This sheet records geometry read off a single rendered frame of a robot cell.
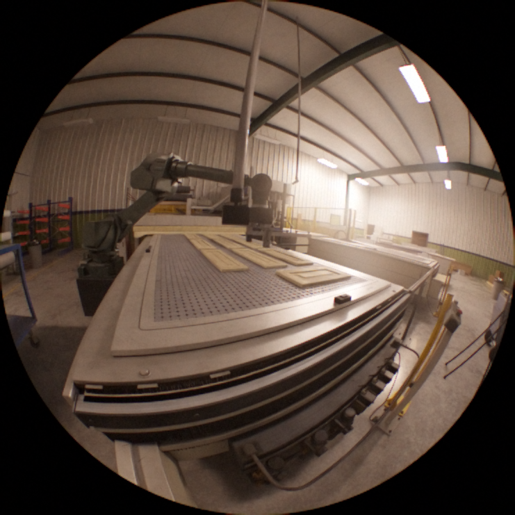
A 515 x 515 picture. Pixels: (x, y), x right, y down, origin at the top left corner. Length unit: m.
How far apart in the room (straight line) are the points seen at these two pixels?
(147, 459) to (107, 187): 8.02
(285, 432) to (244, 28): 5.89
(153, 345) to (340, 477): 1.21
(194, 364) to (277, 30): 5.57
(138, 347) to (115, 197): 7.58
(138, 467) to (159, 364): 0.34
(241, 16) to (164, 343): 5.38
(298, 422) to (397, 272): 3.55
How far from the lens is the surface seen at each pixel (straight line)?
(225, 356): 0.53
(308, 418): 0.83
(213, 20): 5.34
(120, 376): 0.52
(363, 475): 1.40
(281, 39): 5.52
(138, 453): 0.65
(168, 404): 0.48
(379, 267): 4.13
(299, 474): 1.27
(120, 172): 8.10
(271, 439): 0.76
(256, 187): 1.48
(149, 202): 2.15
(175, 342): 0.54
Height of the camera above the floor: 1.21
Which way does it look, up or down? 12 degrees down
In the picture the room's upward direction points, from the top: 5 degrees clockwise
